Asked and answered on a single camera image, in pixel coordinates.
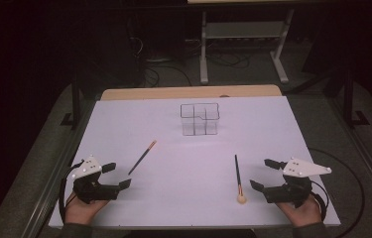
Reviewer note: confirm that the thin black makeup brush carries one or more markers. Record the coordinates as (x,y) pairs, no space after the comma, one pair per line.
(142,157)

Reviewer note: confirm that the white metal desk frame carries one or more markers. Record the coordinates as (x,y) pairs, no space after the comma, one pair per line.
(203,49)

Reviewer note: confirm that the person's right hand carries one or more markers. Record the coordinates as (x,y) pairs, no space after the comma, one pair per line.
(301,214)

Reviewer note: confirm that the person's left hand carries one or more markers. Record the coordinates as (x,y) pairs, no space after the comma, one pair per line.
(81,211)

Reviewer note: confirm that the black metal stand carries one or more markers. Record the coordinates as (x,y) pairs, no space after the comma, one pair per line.
(76,99)
(348,99)

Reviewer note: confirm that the black makeup brush beige head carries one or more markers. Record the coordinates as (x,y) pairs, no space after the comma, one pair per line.
(238,180)

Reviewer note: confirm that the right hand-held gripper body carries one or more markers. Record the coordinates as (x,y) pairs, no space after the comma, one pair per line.
(289,193)

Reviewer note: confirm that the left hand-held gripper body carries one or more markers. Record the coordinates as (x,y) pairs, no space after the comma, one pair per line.
(89,188)

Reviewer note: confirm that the clear acrylic organizer box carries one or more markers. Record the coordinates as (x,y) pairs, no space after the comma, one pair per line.
(200,120)

